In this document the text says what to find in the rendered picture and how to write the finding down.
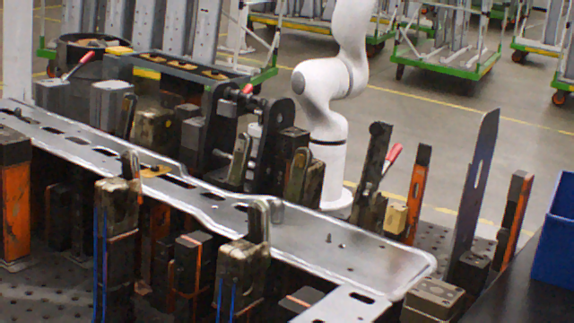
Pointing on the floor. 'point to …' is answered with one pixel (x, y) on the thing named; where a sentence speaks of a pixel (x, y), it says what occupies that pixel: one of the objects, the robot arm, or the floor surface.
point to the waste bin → (79, 84)
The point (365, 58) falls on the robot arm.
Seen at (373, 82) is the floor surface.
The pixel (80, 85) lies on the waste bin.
